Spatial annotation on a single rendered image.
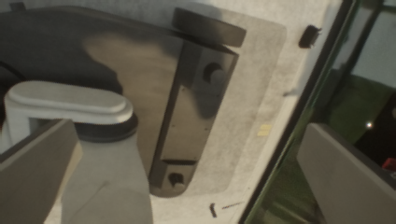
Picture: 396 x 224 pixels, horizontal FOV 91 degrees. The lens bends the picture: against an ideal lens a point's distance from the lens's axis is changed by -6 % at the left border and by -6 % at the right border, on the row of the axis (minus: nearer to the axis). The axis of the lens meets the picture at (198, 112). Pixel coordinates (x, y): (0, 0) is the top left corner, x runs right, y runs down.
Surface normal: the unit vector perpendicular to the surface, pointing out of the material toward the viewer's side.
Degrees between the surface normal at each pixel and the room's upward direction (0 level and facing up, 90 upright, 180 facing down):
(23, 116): 0
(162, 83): 0
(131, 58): 0
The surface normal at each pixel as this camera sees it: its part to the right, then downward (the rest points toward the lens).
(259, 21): 0.28, 0.49
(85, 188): 0.29, -0.86
